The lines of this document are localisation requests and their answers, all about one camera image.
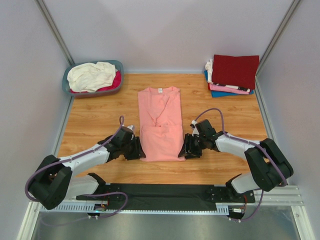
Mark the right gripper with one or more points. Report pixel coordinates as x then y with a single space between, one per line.
187 149

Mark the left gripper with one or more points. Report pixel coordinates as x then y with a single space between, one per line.
138 153

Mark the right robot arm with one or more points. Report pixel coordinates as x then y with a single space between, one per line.
269 168

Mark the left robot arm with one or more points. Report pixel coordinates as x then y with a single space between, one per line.
56 178

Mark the magenta t-shirt in basket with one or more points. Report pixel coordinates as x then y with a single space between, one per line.
116 80

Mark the blue folded t-shirt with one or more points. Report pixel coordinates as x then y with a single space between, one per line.
217 94

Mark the grey laundry basket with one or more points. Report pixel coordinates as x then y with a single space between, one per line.
66 88

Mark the pink printed folded t-shirt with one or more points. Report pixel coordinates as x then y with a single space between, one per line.
227 89

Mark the cream white t-shirt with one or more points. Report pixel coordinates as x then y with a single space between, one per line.
90 68

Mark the white folded t-shirt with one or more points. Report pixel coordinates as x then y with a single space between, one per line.
209 69

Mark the dark red folded t-shirt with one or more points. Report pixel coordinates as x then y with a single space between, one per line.
235 70

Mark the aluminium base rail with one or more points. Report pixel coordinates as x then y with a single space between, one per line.
279 196

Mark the right aluminium frame post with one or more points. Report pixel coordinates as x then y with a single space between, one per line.
293 7

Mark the aluminium frame post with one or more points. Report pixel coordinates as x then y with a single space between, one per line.
293 7
54 30

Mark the left aluminium frame post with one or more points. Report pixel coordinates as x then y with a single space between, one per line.
54 30

